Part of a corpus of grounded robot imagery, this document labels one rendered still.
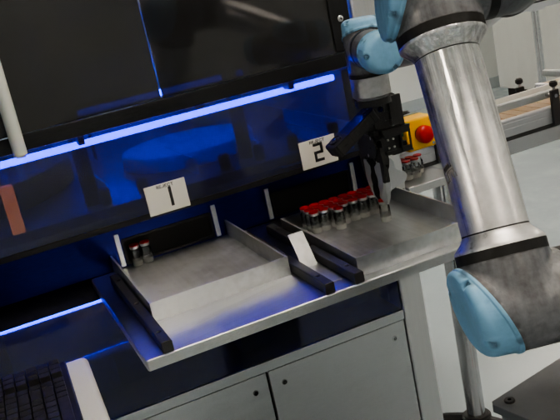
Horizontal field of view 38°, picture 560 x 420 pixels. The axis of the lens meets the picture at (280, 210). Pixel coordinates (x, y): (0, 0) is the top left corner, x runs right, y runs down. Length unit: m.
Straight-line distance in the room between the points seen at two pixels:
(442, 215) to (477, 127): 0.61
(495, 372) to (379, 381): 0.95
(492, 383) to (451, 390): 0.14
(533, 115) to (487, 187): 1.17
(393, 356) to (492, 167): 1.00
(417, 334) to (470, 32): 1.05
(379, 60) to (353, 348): 0.73
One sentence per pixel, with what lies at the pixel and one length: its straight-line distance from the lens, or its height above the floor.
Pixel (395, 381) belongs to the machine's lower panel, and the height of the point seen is 0.43.
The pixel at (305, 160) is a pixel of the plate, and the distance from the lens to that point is 1.74.
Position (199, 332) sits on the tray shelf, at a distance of 1.34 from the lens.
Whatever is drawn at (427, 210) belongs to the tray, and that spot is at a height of 0.89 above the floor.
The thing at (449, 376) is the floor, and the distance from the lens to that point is 2.88.
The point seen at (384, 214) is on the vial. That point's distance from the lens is 1.66.
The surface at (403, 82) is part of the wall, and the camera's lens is 7.22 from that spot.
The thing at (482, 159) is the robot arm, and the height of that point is 1.13.
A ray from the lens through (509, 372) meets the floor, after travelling 2.87.
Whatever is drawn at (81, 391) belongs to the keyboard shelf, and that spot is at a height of 0.80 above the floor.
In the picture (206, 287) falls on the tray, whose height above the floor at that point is 0.91.
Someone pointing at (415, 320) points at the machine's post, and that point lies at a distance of 1.97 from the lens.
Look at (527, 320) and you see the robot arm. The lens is 1.02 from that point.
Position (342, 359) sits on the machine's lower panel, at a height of 0.54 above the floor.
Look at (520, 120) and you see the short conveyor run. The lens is 2.17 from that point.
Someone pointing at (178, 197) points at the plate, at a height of 1.01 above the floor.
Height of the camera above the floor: 1.41
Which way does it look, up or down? 16 degrees down
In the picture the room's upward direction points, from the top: 12 degrees counter-clockwise
